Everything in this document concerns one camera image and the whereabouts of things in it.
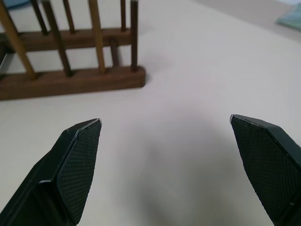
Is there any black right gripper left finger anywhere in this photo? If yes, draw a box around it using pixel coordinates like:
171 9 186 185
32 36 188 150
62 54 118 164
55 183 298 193
0 118 103 226

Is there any wooden dish rack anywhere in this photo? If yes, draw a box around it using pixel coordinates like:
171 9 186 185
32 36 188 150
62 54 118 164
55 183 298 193
0 0 147 101

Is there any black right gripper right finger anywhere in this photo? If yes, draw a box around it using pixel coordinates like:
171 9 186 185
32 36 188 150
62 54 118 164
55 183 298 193
229 114 301 226

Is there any pale green flat object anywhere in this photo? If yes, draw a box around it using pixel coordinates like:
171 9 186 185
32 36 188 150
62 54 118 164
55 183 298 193
274 4 301 31

